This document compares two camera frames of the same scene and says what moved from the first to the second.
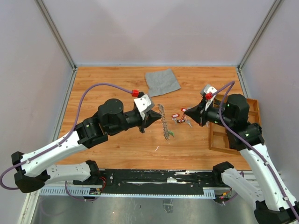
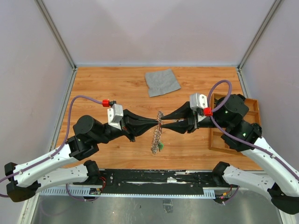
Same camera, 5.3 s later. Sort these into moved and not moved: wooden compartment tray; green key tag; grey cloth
Moved: green key tag
Not moved: wooden compartment tray; grey cloth
